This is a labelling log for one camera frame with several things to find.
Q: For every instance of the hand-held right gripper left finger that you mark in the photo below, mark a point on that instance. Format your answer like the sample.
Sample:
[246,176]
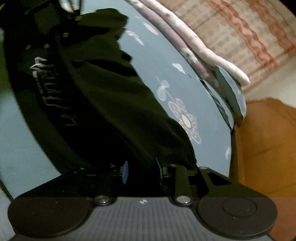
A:
[124,172]

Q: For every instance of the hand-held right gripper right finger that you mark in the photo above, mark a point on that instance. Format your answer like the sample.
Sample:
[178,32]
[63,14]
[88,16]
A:
[159,172]

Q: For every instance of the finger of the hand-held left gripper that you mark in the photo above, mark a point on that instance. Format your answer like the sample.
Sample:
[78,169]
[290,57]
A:
[46,44]

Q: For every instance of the black pants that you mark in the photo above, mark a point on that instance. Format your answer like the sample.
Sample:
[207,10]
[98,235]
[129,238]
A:
[104,104]

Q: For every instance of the bed with blue floral sheet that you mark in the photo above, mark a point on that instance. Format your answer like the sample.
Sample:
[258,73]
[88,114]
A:
[161,69]

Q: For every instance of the wooden headboard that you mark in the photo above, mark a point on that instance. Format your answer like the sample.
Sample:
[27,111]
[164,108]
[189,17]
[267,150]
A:
[266,150]

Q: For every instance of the purple floral quilt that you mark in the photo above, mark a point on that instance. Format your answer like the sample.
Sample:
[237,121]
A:
[171,37]

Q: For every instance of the pink floral quilt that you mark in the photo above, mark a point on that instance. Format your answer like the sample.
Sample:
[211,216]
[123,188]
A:
[198,44]

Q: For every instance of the beige patterned curtain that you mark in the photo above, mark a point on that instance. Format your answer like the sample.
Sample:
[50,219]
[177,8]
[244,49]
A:
[231,27]

